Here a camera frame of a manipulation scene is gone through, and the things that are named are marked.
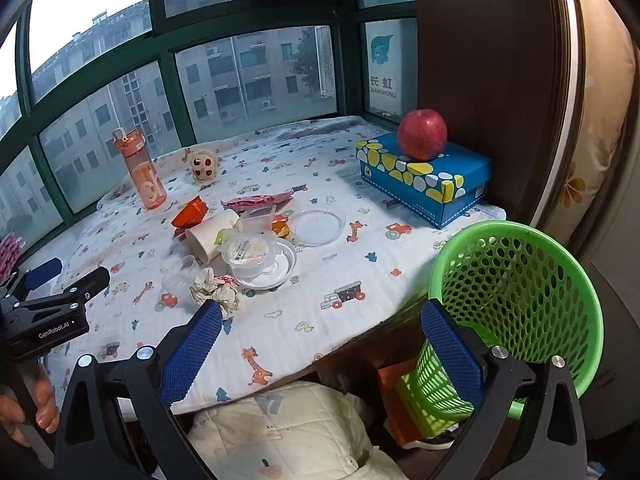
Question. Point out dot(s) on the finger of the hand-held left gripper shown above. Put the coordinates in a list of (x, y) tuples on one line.
[(87, 282), (42, 271)]

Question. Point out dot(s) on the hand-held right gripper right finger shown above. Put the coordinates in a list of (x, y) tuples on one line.
[(450, 350)]

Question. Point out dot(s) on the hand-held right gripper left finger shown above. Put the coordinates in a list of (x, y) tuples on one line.
[(192, 355)]

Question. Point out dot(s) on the white tissue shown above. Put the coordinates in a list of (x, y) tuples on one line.
[(215, 292)]

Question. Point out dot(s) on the small clear plastic cup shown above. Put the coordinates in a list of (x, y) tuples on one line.
[(180, 272)]

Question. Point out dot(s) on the green mesh plastic basket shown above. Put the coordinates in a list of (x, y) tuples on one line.
[(525, 280)]

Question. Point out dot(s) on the clear plastic bowl with label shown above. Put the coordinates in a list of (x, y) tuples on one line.
[(247, 255)]

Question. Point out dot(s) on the white paper cup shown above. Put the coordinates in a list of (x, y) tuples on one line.
[(207, 240)]

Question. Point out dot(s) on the round white plastic lid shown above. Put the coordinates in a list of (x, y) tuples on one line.
[(282, 270)]

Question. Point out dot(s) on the orange snack wrapper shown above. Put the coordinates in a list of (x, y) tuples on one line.
[(190, 212)]

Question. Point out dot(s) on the clear rectangular plastic tray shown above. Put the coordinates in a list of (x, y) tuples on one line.
[(260, 215)]

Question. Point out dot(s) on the orange foil candy wrapper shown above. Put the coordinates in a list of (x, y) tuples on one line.
[(281, 226)]

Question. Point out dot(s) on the pink snack packet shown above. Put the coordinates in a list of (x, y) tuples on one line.
[(250, 203)]

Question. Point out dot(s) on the round clear plastic lid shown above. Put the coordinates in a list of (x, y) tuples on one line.
[(317, 227)]

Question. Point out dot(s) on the person's left hand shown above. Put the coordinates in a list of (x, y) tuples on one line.
[(47, 405)]

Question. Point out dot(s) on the pink white striped object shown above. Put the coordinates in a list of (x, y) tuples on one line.
[(10, 255)]

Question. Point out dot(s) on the orange box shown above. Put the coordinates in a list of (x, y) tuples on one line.
[(390, 385)]

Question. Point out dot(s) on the black and white shoe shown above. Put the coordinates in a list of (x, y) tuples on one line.
[(435, 441)]

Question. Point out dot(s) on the white quilted jacket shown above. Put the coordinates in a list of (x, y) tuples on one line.
[(280, 435)]

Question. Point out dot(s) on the orange plastic water bottle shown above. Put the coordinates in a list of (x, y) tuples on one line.
[(147, 180)]

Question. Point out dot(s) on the white cartoon printed blanket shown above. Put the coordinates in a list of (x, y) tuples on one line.
[(310, 280)]

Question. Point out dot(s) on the round beige plush toy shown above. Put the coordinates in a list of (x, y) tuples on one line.
[(202, 166)]

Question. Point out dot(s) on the blue pebble print tissue box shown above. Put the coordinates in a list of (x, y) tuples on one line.
[(450, 182)]

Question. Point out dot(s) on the red apple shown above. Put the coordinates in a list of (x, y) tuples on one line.
[(422, 135)]

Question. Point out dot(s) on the beige floral curtain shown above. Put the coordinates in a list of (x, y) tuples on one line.
[(595, 135)]

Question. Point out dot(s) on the white printed outdoor air conditioner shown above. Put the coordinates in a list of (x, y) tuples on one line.
[(387, 75)]

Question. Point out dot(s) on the brown wooden cabinet panel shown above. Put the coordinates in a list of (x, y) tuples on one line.
[(490, 60)]

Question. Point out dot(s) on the white louvered outdoor unit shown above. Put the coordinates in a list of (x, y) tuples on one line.
[(325, 60)]

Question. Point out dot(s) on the green window frame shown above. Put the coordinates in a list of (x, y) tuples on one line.
[(167, 35)]

